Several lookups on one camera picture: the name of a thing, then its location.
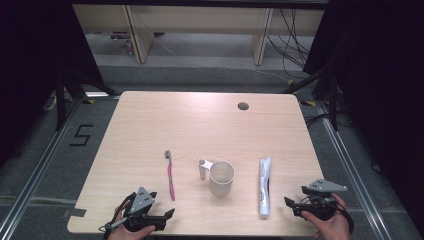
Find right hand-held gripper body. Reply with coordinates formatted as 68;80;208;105
299;178;349;222

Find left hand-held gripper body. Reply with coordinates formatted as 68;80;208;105
123;186;167;233

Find pink and grey toothbrush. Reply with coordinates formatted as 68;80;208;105
164;149;176;202

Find white toothpaste tube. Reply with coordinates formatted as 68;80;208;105
258;157;273;219

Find white cup with handle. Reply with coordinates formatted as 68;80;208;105
197;158;236;197

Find person's left hand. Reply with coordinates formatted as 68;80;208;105
107;199;157;240

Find person's right hand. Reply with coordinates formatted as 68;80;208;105
300;193;352;240

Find black metal stand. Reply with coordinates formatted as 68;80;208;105
54;67;122;132
281;64;340;132

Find black curtain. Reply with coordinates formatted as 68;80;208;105
0;0;105;169
302;0;424;231

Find small coloured items under desk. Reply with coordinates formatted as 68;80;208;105
107;31;135;57

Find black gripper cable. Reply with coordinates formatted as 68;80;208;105
98;192;137;240
329;196;355;235

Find aluminium floor rail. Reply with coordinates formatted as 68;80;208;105
314;99;392;240
0;97;84;240

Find bundle of black cables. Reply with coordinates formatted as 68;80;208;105
266;8;318;80

